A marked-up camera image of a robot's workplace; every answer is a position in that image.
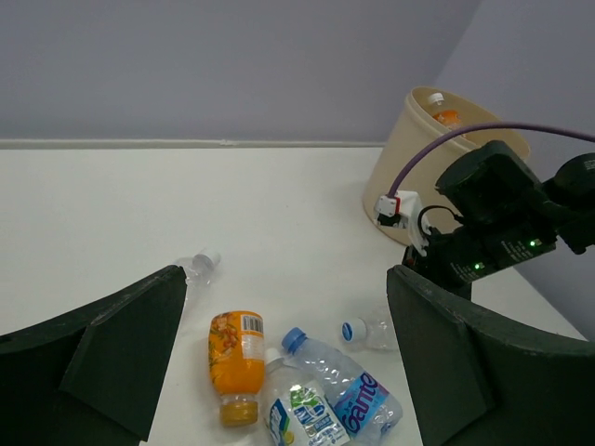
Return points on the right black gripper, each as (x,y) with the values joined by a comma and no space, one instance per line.
(491,193)

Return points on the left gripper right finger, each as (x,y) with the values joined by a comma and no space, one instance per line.
(477,377)

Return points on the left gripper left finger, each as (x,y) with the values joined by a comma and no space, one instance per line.
(93,375)

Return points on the clear bottle white cap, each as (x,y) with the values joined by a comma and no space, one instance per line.
(372,331)

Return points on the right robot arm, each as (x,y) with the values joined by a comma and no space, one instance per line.
(569,203)

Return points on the beige plastic bin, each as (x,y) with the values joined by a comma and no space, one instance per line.
(414,130)

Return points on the blue cap water bottle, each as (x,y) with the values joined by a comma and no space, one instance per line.
(367,410)

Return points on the orange juice bottle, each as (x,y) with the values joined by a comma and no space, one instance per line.
(235,350)

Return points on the clear crushed bottle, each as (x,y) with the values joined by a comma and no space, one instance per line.
(200,271)

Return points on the green label water bottle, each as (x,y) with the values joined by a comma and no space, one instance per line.
(294,407)

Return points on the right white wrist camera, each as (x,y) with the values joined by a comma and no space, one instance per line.
(403,211)

